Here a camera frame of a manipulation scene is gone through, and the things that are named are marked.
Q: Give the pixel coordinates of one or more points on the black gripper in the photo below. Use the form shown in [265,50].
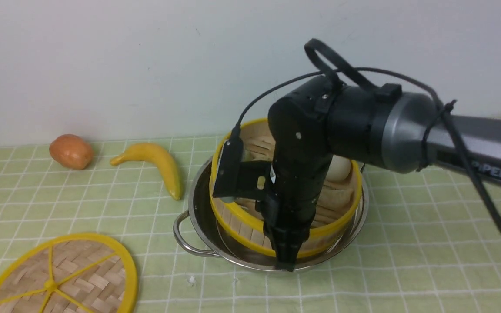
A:
[297,174]

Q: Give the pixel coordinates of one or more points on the yellow woven steamer lid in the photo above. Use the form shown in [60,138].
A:
[75,273]

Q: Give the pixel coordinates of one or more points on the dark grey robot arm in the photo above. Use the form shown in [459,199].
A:
[379,126]

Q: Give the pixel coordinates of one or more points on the stainless steel pot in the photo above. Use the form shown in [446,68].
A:
[222,246]

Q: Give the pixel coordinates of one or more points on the green checkered tablecloth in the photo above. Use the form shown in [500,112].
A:
[428,244]

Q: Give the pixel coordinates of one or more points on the yellow banana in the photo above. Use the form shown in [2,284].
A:
[161,159]

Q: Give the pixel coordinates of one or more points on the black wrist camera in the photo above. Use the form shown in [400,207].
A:
[237,178]

